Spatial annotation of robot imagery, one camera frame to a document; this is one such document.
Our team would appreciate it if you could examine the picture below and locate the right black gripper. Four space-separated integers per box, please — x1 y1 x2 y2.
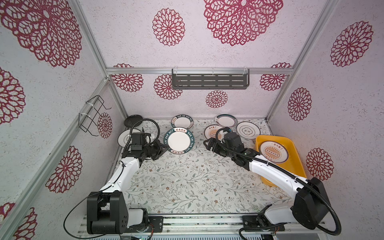
203 137 236 161

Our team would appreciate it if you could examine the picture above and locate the green rim plate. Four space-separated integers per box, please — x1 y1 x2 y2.
171 114 194 129
215 114 238 128
164 127 195 155

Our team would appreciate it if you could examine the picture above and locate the orange sunburst plate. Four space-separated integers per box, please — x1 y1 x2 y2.
204 125 226 140
260 141 289 164

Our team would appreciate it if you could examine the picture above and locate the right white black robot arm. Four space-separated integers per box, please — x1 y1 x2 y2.
204 133 341 234

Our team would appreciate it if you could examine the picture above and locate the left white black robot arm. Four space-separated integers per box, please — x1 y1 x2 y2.
87 140 169 235

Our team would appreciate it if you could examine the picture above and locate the yellow plastic bin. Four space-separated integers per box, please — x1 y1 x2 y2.
255 135 307 178

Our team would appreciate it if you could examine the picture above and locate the orange sunburst plate back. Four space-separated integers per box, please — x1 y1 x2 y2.
204 125 226 140

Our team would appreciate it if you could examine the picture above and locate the white plate grey motif right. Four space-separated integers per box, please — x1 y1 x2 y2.
236 122 261 140

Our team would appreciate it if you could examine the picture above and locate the white plate grey motif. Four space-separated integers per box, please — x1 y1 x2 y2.
118 129 131 147
236 122 261 140

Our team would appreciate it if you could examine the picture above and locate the floral patterned table mat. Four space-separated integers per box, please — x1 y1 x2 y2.
123 119 293 214

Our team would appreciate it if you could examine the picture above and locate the white plate grey motif left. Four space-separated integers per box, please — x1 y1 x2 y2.
118 129 131 147

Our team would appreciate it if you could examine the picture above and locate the small black dish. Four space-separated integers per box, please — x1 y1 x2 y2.
124 115 143 129

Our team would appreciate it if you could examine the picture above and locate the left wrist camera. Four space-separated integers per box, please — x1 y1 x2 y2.
130 132 154 151

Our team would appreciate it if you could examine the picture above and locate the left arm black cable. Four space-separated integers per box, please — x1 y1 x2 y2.
62 118 161 240

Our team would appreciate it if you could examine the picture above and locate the dark grey wall shelf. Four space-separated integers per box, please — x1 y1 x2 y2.
171 69 250 90

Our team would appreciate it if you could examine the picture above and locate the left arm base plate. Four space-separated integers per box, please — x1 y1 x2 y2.
124 216 164 234

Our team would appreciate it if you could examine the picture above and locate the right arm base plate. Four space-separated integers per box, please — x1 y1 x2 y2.
242 215 286 232

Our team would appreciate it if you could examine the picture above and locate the black wire wall rack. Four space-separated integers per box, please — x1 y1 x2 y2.
78 95 111 137

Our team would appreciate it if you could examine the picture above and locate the aluminium front rail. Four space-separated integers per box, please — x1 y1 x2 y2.
77 213 330 237

